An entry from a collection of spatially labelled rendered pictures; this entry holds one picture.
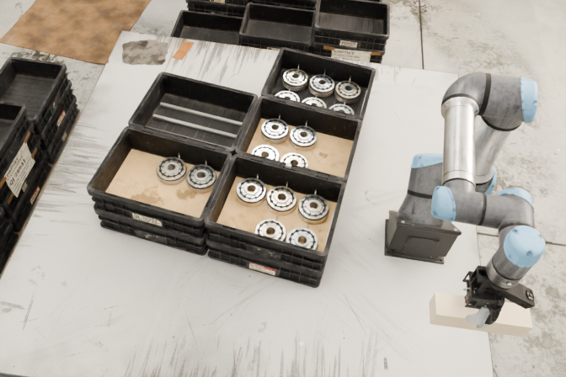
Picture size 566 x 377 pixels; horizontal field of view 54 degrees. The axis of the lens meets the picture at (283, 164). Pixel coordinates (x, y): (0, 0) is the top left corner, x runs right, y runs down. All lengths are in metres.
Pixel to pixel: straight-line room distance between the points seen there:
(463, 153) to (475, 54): 2.72
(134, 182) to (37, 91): 1.21
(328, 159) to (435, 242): 0.48
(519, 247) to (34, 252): 1.52
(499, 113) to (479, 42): 2.64
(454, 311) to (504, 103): 0.55
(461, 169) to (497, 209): 0.12
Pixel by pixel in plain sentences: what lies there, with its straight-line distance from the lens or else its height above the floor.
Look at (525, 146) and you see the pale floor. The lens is 3.57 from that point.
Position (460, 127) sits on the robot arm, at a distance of 1.43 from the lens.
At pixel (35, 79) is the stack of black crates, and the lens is 3.13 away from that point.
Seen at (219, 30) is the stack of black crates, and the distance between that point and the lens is 3.46.
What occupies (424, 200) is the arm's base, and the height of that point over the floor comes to 0.93.
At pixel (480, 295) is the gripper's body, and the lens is 1.40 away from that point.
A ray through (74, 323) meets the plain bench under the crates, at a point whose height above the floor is 0.70.
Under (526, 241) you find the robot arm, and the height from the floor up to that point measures 1.44.
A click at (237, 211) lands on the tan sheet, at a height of 0.83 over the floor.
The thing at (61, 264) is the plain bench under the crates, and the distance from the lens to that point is 2.01.
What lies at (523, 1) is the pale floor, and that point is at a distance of 4.76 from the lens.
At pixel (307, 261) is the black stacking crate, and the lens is 1.74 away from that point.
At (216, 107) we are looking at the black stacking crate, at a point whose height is 0.83.
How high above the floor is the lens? 2.39
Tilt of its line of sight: 51 degrees down
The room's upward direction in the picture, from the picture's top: 6 degrees clockwise
